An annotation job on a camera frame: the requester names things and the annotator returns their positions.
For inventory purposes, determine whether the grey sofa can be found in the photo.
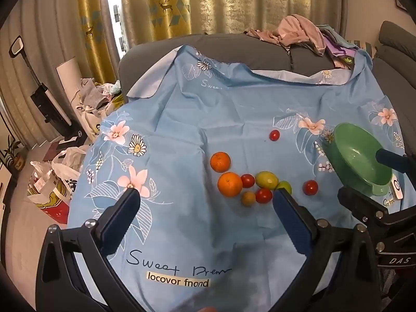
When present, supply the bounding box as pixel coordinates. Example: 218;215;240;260
118;20;416;170

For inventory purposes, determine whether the grey sheer curtain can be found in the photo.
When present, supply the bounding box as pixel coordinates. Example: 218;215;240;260
13;0;86;144

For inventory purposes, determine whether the red and yellow bag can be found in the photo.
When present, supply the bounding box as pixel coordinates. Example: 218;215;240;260
27;161;71;229

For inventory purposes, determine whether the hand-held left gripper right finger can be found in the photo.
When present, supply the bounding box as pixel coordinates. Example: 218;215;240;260
272;188;383;312

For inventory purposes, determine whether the blue floral cloth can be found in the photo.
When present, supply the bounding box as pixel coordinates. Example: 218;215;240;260
67;44;407;312

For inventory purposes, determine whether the purple garment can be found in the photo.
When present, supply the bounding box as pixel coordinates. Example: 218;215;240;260
320;24;362;69

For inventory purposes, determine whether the green plastic bowl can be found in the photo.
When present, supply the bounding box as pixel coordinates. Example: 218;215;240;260
329;122;395;197

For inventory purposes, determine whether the white rectangular device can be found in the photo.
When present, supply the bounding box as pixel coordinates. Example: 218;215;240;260
390;174;404;201

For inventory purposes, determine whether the pink garment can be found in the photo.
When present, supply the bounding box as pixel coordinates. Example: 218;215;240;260
244;14;327;56

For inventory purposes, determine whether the orange wall frame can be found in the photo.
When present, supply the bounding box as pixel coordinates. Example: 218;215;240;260
394;0;416;14

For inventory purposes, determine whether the white board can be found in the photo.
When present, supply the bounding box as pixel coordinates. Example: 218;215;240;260
56;56;95;132

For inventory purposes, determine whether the narrow gold curtain panel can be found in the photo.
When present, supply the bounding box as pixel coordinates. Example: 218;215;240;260
76;0;123;85

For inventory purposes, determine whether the potted plant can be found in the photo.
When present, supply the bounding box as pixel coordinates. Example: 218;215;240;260
0;136;26;171

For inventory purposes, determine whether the orange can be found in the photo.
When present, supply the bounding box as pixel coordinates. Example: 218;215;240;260
217;172;243;198
210;151;231;173

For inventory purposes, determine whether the black stick vacuum cleaner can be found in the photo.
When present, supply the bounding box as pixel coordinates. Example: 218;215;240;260
9;37;86;142

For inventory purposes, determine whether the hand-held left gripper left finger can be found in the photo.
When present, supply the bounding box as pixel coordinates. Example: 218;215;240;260
35;185;144;312

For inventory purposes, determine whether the white plastic bag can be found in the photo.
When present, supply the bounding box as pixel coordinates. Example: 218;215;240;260
51;146;89;202

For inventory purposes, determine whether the laundry pile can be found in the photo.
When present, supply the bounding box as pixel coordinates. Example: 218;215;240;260
70;77;127;139

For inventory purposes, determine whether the wide gold curtain panel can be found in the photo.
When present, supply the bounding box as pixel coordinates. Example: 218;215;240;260
120;0;346;50

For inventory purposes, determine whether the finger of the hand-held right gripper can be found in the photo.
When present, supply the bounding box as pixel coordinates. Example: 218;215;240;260
376;148;416;173
337;185;401;225

